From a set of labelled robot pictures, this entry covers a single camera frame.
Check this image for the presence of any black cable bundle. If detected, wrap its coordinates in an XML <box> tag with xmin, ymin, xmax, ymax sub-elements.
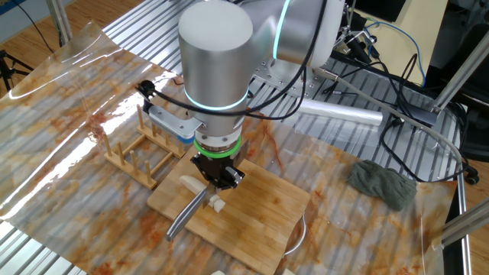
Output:
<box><xmin>320</xmin><ymin>53</ymin><xmax>471</xmax><ymax>184</ymax></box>

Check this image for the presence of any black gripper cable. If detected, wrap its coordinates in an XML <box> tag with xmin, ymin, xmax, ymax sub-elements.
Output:
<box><xmin>135</xmin><ymin>0</ymin><xmax>329</xmax><ymax>121</ymax></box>

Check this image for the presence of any aluminium frame bar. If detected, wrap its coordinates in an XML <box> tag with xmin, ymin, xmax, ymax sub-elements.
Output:
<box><xmin>431</xmin><ymin>198</ymin><xmax>489</xmax><ymax>249</ymax></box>

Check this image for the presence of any marble pattern plastic mat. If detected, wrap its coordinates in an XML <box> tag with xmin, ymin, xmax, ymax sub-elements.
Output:
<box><xmin>0</xmin><ymin>21</ymin><xmax>459</xmax><ymax>275</ymax></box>

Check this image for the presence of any wooden cutting board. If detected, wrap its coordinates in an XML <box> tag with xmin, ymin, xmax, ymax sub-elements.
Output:
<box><xmin>147</xmin><ymin>141</ymin><xmax>311</xmax><ymax>275</ymax></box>

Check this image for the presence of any white radish piece being sliced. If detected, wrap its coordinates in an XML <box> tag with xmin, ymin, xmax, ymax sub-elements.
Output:
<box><xmin>179</xmin><ymin>174</ymin><xmax>207</xmax><ymax>194</ymax></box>

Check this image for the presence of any black office chair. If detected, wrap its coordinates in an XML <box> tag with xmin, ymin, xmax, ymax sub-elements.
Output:
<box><xmin>423</xmin><ymin>22</ymin><xmax>489</xmax><ymax>186</ymax></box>

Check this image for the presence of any wooden peg dish rack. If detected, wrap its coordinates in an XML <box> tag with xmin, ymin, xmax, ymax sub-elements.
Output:
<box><xmin>101</xmin><ymin>105</ymin><xmax>187</xmax><ymax>191</ymax></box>

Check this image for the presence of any blue cable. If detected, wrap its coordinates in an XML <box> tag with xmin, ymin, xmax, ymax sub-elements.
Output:
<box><xmin>362</xmin><ymin>21</ymin><xmax>427</xmax><ymax>87</ymax></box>

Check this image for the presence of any grey hose with connector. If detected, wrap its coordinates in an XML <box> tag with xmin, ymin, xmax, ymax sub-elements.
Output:
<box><xmin>313</xmin><ymin>65</ymin><xmax>465</xmax><ymax>173</ymax></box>

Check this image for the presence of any black tripod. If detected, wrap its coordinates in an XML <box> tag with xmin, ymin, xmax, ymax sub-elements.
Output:
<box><xmin>0</xmin><ymin>49</ymin><xmax>35</xmax><ymax>92</ymax></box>

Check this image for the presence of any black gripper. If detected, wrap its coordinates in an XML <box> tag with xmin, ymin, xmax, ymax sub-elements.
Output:
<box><xmin>189</xmin><ymin>155</ymin><xmax>246</xmax><ymax>190</ymax></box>

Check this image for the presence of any grey green rag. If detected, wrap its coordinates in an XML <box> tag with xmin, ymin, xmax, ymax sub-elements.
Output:
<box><xmin>346</xmin><ymin>159</ymin><xmax>418</xmax><ymax>212</ymax></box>

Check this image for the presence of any beige panel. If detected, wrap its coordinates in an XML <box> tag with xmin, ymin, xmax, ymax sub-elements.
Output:
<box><xmin>357</xmin><ymin>0</ymin><xmax>449</xmax><ymax>86</ymax></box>

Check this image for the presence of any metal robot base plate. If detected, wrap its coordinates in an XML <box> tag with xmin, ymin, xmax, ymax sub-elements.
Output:
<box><xmin>250</xmin><ymin>57</ymin><xmax>306</xmax><ymax>101</ymax></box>

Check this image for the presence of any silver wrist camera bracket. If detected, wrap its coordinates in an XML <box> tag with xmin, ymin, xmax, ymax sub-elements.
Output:
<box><xmin>147</xmin><ymin>103</ymin><xmax>206</xmax><ymax>145</ymax></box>

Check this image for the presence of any green wrist adapter ring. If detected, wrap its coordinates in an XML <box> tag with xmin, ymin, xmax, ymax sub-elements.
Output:
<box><xmin>193</xmin><ymin>135</ymin><xmax>242</xmax><ymax>160</ymax></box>

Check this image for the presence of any aluminium frame post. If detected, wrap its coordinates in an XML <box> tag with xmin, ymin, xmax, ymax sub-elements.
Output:
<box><xmin>45</xmin><ymin>0</ymin><xmax>73</xmax><ymax>47</ymax></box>
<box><xmin>400</xmin><ymin>29</ymin><xmax>489</xmax><ymax>127</ymax></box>

